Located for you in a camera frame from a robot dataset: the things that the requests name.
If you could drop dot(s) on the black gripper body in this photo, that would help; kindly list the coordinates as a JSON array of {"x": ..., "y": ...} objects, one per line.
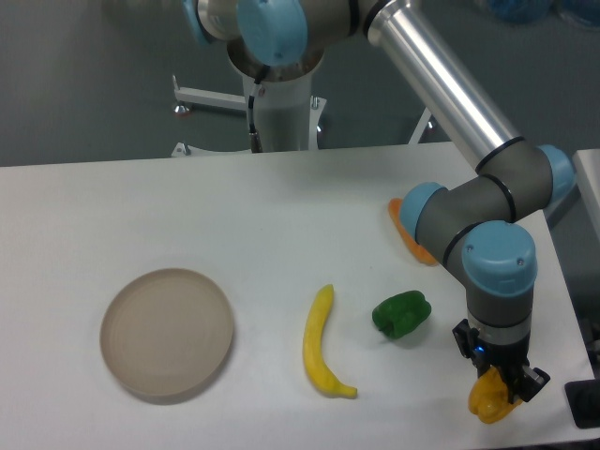
[{"x": 480, "y": 350}]

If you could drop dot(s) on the yellow bell pepper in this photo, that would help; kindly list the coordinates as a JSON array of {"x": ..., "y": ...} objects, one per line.
[{"x": 488, "y": 399}]

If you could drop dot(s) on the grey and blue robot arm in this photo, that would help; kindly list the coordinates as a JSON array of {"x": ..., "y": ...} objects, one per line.
[{"x": 472, "y": 230}]

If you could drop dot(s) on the green bell pepper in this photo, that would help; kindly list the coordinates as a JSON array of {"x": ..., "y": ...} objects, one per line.
[{"x": 401, "y": 314}]

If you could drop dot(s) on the beige round plate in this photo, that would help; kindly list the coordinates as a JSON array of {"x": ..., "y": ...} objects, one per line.
[{"x": 166, "y": 336}]

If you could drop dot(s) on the black device at edge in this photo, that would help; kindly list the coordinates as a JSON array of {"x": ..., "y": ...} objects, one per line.
[{"x": 583, "y": 400}]

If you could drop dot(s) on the orange croissant bread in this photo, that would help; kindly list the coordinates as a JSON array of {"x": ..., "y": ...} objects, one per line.
[{"x": 417, "y": 251}]

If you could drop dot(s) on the yellow banana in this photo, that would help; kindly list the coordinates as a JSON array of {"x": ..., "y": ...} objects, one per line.
[{"x": 320, "y": 375}]

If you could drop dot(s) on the white side table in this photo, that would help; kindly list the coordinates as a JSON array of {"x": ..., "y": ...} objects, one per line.
[{"x": 585, "y": 188}]

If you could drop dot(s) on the blue plastic bag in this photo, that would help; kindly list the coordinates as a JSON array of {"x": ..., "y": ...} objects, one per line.
[{"x": 578, "y": 13}]

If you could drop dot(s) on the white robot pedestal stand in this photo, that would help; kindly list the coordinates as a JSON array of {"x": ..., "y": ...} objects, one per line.
[{"x": 350, "y": 96}]

